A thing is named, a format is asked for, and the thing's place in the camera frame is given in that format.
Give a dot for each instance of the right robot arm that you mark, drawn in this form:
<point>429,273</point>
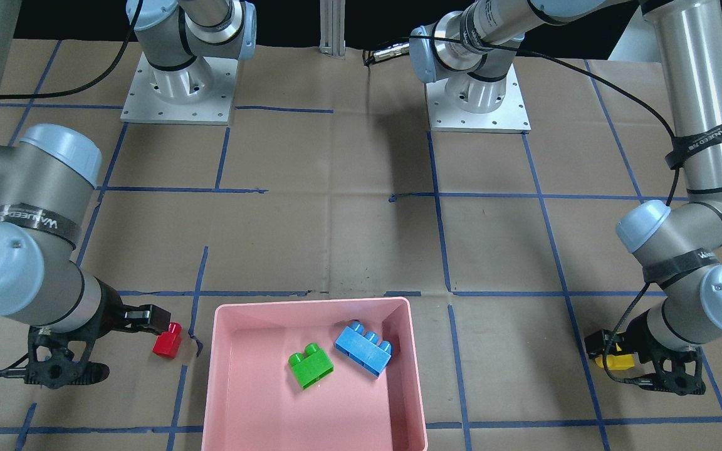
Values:
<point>47,179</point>

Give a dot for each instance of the yellow toy block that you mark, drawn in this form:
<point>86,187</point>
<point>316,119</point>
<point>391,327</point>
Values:
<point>617,360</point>

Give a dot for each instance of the aluminium frame post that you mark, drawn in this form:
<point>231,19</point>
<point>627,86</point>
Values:
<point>332,28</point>

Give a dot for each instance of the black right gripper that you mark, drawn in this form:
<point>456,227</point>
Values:
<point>108,308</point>

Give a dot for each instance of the blue toy block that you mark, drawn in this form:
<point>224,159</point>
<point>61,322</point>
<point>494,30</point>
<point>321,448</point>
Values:
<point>364,347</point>

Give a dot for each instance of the pink plastic box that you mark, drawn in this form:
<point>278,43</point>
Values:
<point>255,403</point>

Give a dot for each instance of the green toy block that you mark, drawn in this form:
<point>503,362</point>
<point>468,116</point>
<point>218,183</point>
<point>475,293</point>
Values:
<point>310,366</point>

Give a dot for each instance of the red toy block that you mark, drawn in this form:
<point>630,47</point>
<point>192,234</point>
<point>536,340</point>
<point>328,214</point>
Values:
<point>167,345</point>

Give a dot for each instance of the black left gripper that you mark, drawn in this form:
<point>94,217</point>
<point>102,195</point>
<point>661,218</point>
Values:
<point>636,335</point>

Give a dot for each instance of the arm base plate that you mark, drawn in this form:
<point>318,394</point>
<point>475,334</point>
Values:
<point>200,94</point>
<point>464,104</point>

